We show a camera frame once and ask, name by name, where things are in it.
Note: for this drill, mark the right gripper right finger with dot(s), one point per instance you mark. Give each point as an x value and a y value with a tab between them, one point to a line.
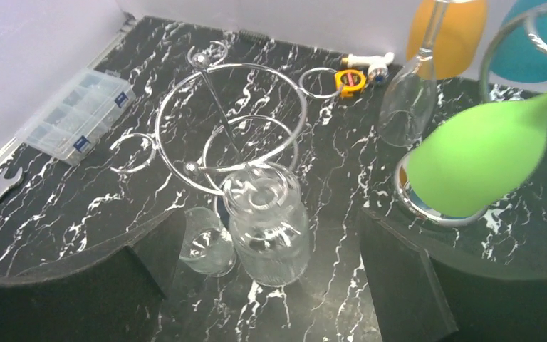
425	290

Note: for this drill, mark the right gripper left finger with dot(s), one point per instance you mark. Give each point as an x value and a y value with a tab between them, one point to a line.
112	291

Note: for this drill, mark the clear stemless glass front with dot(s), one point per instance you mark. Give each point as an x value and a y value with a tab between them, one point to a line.
207	247

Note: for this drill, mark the clear stemless glass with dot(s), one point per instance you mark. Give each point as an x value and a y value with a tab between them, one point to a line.
268	223
207	247

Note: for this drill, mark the green plastic wine glass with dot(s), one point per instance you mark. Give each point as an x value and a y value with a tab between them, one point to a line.
481	156

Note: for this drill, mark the tall clear champagne flute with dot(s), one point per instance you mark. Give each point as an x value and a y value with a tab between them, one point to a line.
411	96

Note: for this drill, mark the orange plastic wine glass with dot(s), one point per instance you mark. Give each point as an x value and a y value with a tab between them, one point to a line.
458	38

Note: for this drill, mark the blue plastic wine glass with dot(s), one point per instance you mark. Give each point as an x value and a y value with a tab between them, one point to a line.
516	58

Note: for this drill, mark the clear plastic screw box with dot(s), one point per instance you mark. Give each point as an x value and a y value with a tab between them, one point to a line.
73	120

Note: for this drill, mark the yellow tape measure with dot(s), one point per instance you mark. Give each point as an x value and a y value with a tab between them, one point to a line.
349	83

